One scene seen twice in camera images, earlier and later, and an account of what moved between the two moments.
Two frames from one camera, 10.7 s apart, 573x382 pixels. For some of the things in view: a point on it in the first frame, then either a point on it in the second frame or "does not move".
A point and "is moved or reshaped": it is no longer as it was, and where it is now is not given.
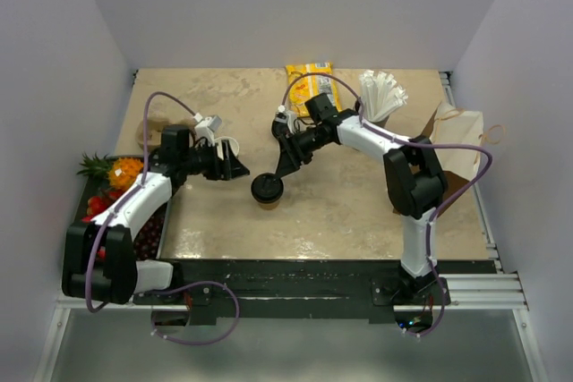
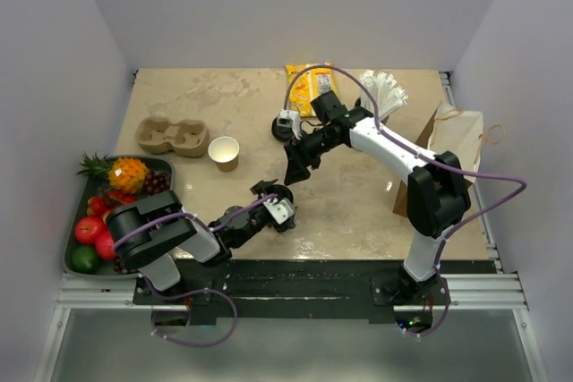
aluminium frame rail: x=490 y=292 does not move
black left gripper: x=224 y=170 -> x=260 y=188
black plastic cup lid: x=267 y=187 is moved or reshaped
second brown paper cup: x=233 y=143 does not move
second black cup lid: x=277 y=130 does not move
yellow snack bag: x=305 y=80 does not move
